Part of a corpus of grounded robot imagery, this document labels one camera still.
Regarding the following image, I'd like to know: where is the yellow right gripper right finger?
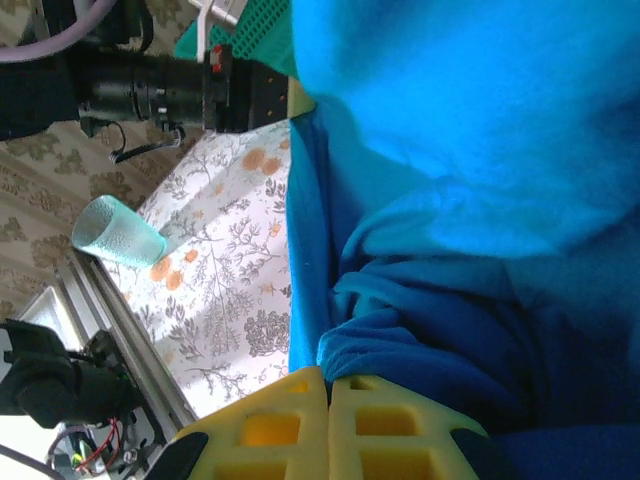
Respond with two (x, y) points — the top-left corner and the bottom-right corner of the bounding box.
(327, 374), (524, 480)

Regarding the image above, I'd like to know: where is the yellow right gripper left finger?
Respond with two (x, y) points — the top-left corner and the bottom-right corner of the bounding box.
(144, 366), (331, 480)

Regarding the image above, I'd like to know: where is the blue t-shirt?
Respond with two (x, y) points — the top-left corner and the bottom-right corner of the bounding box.
(284, 0), (640, 480)

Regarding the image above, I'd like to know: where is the teal plastic basket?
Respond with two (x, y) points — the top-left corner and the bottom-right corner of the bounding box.
(173, 0), (297, 76)

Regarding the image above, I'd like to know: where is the pale teal textured cup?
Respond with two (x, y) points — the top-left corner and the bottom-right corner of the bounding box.
(71, 195), (170, 269)

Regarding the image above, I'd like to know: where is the floral tablecloth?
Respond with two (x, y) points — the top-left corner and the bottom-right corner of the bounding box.
(99, 119), (294, 419)

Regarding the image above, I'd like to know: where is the left gripper thin black cable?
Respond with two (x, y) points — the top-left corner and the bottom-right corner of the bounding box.
(79, 117), (187, 165)

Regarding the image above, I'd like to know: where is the aluminium frame rail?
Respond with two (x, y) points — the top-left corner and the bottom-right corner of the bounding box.
(49, 244), (201, 432)

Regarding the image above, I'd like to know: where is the black wired connector bracket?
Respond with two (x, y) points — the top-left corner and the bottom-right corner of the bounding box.
(47, 417), (169, 480)

